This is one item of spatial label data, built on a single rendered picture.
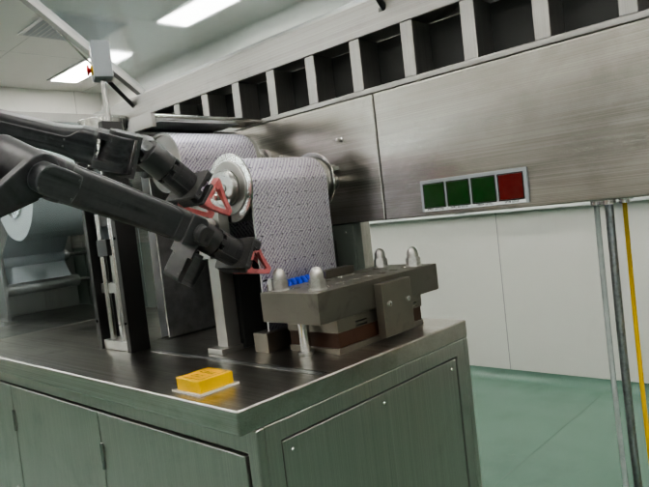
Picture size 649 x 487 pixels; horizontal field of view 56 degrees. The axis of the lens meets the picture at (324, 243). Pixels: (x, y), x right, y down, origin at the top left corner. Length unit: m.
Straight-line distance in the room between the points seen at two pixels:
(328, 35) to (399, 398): 0.89
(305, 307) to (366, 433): 0.25
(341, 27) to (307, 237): 0.52
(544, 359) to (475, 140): 2.77
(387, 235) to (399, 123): 3.00
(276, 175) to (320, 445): 0.58
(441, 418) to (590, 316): 2.51
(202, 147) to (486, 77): 0.68
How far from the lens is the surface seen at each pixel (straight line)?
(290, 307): 1.18
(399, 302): 1.28
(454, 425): 1.41
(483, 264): 4.01
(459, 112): 1.34
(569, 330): 3.86
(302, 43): 1.65
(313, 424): 1.07
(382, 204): 1.46
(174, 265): 1.17
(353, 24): 1.54
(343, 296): 1.17
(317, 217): 1.41
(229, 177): 1.29
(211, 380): 1.06
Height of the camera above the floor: 1.18
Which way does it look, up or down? 3 degrees down
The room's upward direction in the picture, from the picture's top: 6 degrees counter-clockwise
